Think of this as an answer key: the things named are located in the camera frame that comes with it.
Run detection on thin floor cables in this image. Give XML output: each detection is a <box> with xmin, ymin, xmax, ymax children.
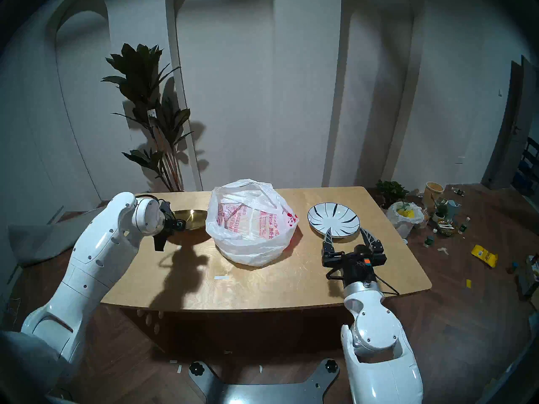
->
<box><xmin>0</xmin><ymin>294</ymin><xmax>21</xmax><ymax>324</ymax></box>

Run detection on white plate dark stripes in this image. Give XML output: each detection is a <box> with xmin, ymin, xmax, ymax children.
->
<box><xmin>307</xmin><ymin>202</ymin><xmax>361</xmax><ymax>238</ymax></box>

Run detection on grey metal robot base plate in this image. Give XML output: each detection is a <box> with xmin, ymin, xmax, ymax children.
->
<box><xmin>188</xmin><ymin>359</ymin><xmax>340</xmax><ymax>404</ymax></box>

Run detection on dark shelf blue crates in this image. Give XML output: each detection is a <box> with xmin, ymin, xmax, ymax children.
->
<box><xmin>511</xmin><ymin>137</ymin><xmax>539</xmax><ymax>197</ymax></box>

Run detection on grey door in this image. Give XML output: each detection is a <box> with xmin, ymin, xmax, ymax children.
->
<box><xmin>481</xmin><ymin>56</ymin><xmax>539</xmax><ymax>190</ymax></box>

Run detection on yellow snack package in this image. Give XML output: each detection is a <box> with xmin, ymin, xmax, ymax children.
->
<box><xmin>471</xmin><ymin>244</ymin><xmax>498</xmax><ymax>268</ymax></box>

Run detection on cardboard box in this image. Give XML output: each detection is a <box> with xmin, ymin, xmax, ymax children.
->
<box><xmin>518</xmin><ymin>255</ymin><xmax>539</xmax><ymax>300</ymax></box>

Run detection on white plastic bag red print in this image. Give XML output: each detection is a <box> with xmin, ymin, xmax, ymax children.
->
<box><xmin>205</xmin><ymin>179</ymin><xmax>299</xmax><ymax>267</ymax></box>

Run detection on round gold metal plate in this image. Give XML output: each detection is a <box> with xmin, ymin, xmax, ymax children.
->
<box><xmin>171</xmin><ymin>209</ymin><xmax>208</xmax><ymax>232</ymax></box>

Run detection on beige round pot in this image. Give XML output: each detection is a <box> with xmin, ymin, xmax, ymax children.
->
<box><xmin>422</xmin><ymin>181</ymin><xmax>445</xmax><ymax>208</ymax></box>

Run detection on tall dark leafy plant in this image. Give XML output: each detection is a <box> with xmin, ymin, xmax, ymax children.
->
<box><xmin>101</xmin><ymin>43</ymin><xmax>194</xmax><ymax>192</ymax></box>

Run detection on small green potted plant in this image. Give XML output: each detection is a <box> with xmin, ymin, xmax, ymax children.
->
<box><xmin>376</xmin><ymin>180</ymin><xmax>410</xmax><ymax>210</ymax></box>

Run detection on white trash bag yellow waste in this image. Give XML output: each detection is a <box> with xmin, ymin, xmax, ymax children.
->
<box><xmin>387</xmin><ymin>201</ymin><xmax>425</xmax><ymax>239</ymax></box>

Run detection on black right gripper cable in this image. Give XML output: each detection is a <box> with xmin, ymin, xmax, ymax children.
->
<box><xmin>326</xmin><ymin>267</ymin><xmax>400</xmax><ymax>296</ymax></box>

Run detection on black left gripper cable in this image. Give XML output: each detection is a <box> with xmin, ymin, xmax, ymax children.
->
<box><xmin>135</xmin><ymin>194</ymin><xmax>174</xmax><ymax>218</ymax></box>

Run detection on teal watering can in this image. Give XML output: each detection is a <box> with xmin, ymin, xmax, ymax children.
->
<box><xmin>442</xmin><ymin>199</ymin><xmax>462</xmax><ymax>221</ymax></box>

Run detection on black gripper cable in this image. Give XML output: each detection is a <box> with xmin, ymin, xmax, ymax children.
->
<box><xmin>326</xmin><ymin>267</ymin><xmax>400</xmax><ymax>296</ymax></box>
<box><xmin>135</xmin><ymin>194</ymin><xmax>174</xmax><ymax>218</ymax></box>

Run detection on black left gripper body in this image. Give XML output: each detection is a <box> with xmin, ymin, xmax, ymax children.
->
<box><xmin>155</xmin><ymin>200</ymin><xmax>186</xmax><ymax>237</ymax></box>

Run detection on grey rolled carpet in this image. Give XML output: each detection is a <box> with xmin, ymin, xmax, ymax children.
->
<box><xmin>8</xmin><ymin>207</ymin><xmax>106</xmax><ymax>267</ymax></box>

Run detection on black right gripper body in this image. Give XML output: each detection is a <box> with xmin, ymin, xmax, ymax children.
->
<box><xmin>322</xmin><ymin>244</ymin><xmax>387</xmax><ymax>287</ymax></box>

